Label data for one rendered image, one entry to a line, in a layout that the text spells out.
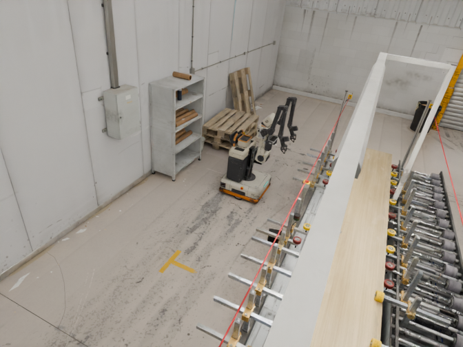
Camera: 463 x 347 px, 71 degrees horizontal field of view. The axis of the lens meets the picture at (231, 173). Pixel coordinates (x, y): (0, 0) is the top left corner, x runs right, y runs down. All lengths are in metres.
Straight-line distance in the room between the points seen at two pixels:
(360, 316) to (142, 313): 2.08
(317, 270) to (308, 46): 9.90
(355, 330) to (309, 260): 1.99
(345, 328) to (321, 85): 8.65
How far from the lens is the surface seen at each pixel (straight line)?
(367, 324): 2.79
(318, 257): 0.76
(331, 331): 2.65
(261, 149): 4.75
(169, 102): 4.87
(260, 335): 2.82
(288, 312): 0.65
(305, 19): 10.45
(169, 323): 3.57
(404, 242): 3.75
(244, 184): 4.96
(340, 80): 10.45
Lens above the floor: 2.97
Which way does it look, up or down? 31 degrees down
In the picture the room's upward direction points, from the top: 6 degrees clockwise
